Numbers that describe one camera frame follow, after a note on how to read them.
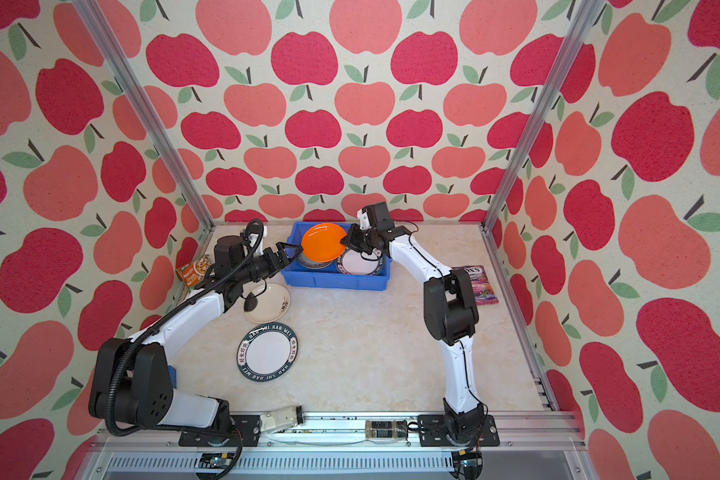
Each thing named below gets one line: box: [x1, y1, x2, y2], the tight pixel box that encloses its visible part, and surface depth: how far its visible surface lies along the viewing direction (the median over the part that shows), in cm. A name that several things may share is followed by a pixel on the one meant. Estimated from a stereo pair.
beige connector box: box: [259, 406, 298, 432], surface depth 75 cm
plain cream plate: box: [244, 283, 291, 324], surface depth 96 cm
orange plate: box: [302, 223, 346, 263], surface depth 97 cm
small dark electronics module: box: [365, 420, 408, 439], surface depth 73 cm
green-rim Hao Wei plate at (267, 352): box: [236, 322, 299, 383], surface depth 88 cm
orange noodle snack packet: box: [175, 254, 212, 290], surface depth 106 cm
